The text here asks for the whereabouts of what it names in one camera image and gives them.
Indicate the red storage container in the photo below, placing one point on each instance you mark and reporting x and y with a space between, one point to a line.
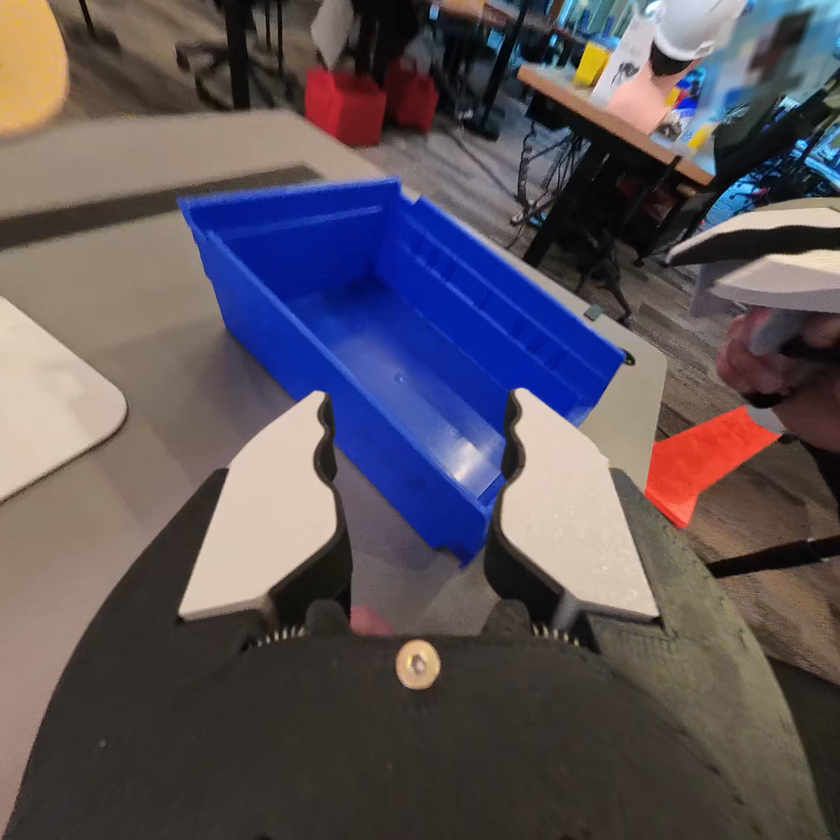
344 108
413 98

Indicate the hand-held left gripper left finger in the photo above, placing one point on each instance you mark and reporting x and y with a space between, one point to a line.
262 518

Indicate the yellow container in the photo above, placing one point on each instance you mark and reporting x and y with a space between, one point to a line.
590 62

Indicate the rectangular wooden table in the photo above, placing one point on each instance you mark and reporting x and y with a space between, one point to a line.
623 128

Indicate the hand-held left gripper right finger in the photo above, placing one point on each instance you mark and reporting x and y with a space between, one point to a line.
571 525

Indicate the blue plastic bin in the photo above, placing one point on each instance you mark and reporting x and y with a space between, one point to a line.
394 354

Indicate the white rounded mat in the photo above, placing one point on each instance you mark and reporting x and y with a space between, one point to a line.
46 394

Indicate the pink object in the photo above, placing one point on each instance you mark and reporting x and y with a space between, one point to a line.
640 98

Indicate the person's right hand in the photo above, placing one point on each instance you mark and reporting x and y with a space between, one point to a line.
738 364

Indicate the orange plastic piece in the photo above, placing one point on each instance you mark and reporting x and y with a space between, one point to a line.
702 459

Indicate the white hard hat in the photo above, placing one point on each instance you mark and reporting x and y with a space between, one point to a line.
695 26

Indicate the yellow round object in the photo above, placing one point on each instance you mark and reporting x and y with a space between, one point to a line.
29 65

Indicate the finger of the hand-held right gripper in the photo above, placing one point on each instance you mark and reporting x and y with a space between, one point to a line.
774 220
800 282

